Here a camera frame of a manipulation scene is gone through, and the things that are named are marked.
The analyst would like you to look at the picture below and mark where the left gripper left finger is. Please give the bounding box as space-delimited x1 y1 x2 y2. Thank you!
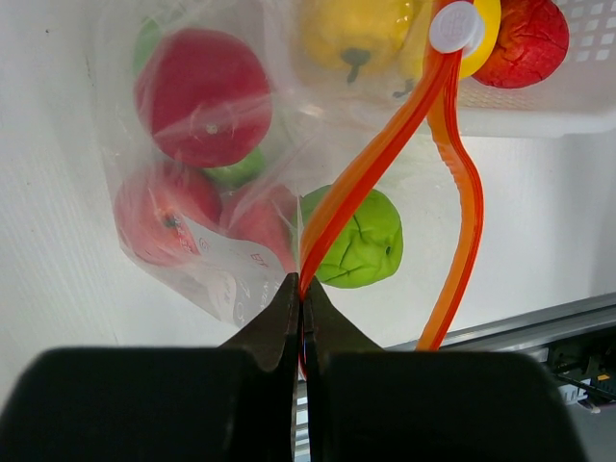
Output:
1 274 299 461

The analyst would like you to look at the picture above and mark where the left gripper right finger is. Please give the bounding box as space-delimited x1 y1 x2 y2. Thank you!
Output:
302 282 586 461

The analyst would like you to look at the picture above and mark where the green lime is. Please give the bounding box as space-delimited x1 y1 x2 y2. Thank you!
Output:
316 189 403 289

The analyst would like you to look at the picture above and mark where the pink peach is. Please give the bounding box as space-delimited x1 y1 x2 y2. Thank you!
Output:
219 185 297 272

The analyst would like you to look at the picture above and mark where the red apple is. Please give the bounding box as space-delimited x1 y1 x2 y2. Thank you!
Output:
114 161 222 267
134 27 274 168

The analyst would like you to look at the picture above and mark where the clear zip top bag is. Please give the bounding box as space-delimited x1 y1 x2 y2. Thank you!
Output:
93 1 484 350

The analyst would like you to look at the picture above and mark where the white zipper slider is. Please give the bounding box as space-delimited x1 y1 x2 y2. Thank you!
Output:
428 1 486 58

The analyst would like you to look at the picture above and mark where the yellow pepper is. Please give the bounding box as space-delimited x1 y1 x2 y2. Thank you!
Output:
292 1 433 98

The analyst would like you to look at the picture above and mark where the white plastic basket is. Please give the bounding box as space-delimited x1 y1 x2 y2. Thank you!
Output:
263 1 615 138

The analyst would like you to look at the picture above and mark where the red wrinkled fruit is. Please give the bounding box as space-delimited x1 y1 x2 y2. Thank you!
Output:
473 0 570 90

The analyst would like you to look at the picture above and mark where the yellow pear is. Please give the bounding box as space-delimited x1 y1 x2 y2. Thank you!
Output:
459 0 501 80

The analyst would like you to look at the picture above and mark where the aluminium mounting rail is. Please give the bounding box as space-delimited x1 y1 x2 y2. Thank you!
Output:
295 293 616 462

